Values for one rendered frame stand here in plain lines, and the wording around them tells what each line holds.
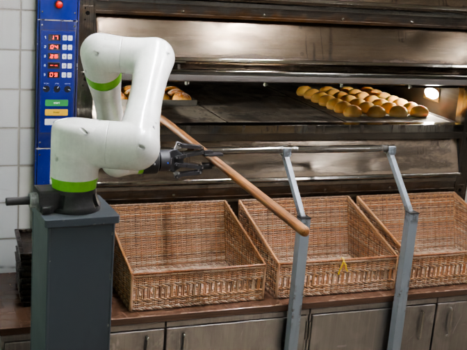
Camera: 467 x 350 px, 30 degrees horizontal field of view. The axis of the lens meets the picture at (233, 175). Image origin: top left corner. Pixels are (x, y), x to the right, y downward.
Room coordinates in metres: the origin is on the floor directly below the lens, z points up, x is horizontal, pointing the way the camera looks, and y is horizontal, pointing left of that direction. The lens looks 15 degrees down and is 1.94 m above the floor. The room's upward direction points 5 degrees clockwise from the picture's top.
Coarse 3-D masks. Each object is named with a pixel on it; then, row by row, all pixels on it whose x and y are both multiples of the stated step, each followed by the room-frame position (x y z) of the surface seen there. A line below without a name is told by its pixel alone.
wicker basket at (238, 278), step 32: (128, 224) 3.45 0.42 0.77; (160, 224) 3.50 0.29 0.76; (192, 224) 3.56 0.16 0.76; (224, 224) 3.61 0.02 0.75; (128, 256) 3.41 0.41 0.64; (160, 256) 3.46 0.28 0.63; (192, 256) 3.52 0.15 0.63; (256, 256) 3.28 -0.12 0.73; (128, 288) 3.04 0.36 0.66; (160, 288) 3.05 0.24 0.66; (192, 288) 3.10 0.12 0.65; (224, 288) 3.28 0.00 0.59; (256, 288) 3.20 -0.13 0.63
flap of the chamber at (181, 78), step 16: (128, 80) 3.37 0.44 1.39; (176, 80) 3.42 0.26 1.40; (192, 80) 3.44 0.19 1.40; (208, 80) 3.47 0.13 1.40; (224, 80) 3.49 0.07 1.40; (240, 80) 3.52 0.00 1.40; (256, 80) 3.55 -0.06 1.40; (272, 80) 3.57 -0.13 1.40; (288, 80) 3.60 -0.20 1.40; (304, 80) 3.63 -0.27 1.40; (320, 80) 3.66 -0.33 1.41; (336, 80) 3.69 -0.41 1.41; (352, 80) 3.72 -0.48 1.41; (368, 80) 3.74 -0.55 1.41; (384, 80) 3.77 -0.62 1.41; (400, 80) 3.80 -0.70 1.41; (416, 80) 3.84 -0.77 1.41; (432, 80) 3.87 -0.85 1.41; (448, 80) 3.90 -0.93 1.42; (464, 80) 3.93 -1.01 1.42
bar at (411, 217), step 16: (384, 144) 3.54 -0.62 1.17; (288, 160) 3.34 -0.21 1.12; (288, 176) 3.30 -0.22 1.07; (400, 176) 3.46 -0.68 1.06; (400, 192) 3.42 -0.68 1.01; (304, 224) 3.15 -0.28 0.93; (416, 224) 3.34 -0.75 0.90; (304, 240) 3.15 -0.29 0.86; (304, 256) 3.15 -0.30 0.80; (400, 256) 3.35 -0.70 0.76; (304, 272) 3.16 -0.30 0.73; (400, 272) 3.34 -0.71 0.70; (400, 288) 3.32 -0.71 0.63; (288, 304) 3.18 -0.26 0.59; (400, 304) 3.33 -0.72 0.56; (288, 320) 3.16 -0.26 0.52; (400, 320) 3.33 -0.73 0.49; (288, 336) 3.15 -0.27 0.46; (400, 336) 3.33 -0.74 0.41
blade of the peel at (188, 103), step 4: (124, 100) 3.92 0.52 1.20; (164, 100) 3.99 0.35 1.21; (168, 100) 4.00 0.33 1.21; (172, 100) 4.01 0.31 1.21; (176, 100) 4.01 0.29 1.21; (180, 100) 4.02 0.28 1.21; (184, 100) 4.03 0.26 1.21; (188, 100) 4.04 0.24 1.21; (192, 100) 4.04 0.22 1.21; (196, 100) 4.05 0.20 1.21; (92, 104) 3.87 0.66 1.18; (124, 104) 3.92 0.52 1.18; (164, 104) 3.99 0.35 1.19; (168, 104) 4.00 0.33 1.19; (172, 104) 4.01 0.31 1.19; (176, 104) 4.01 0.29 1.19; (180, 104) 4.02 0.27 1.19; (184, 104) 4.03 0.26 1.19; (188, 104) 4.04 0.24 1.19; (192, 104) 4.04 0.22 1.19; (196, 104) 4.05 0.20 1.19
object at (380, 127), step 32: (160, 128) 3.55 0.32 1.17; (192, 128) 3.60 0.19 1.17; (224, 128) 3.66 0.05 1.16; (256, 128) 3.71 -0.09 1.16; (288, 128) 3.77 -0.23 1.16; (320, 128) 3.83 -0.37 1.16; (352, 128) 3.89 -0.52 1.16; (384, 128) 3.96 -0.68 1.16; (416, 128) 4.02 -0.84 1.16; (448, 128) 4.09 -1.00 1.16
